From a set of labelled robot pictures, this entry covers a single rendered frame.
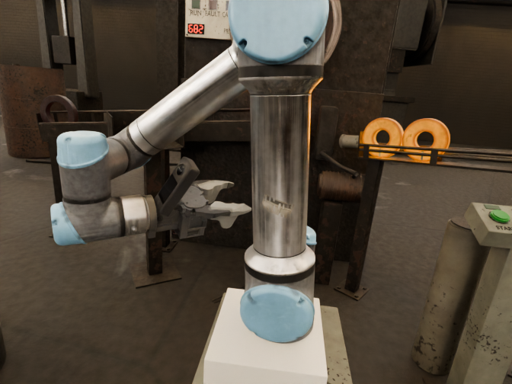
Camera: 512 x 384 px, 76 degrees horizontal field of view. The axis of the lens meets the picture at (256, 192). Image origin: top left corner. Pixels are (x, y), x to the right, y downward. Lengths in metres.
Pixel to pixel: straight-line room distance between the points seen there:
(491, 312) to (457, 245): 0.19
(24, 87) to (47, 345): 2.92
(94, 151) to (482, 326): 1.01
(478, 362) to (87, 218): 1.04
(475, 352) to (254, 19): 1.00
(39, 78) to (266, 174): 3.55
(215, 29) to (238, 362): 1.42
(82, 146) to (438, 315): 1.09
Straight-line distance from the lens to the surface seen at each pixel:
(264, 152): 0.45
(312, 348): 0.74
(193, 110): 0.61
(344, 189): 1.42
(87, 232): 0.62
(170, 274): 1.60
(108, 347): 1.29
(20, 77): 3.91
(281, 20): 0.42
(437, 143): 1.32
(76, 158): 0.58
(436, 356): 1.32
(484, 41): 8.51
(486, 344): 1.14
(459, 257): 1.14
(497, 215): 0.98
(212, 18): 1.72
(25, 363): 1.33
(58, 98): 1.92
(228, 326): 0.77
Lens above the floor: 0.86
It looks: 18 degrees down
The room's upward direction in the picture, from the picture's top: 5 degrees clockwise
